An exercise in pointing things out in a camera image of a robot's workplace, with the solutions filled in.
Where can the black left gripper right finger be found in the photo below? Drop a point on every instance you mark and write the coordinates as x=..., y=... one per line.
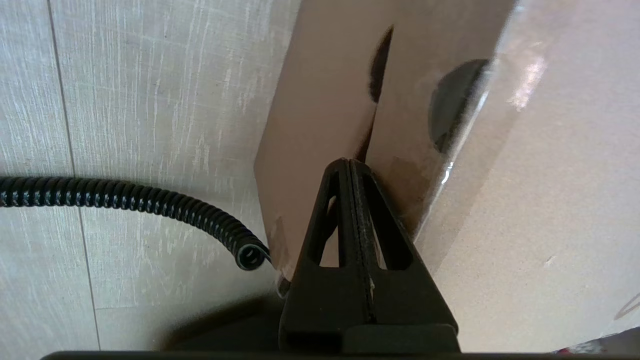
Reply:
x=405, y=305

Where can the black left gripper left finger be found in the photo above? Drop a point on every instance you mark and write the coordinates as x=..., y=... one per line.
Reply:
x=325, y=310

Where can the brown cardboard box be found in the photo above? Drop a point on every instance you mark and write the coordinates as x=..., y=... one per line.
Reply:
x=525, y=175

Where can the black corrugated conduit with tape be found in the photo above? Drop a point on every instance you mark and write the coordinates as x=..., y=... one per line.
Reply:
x=125, y=196

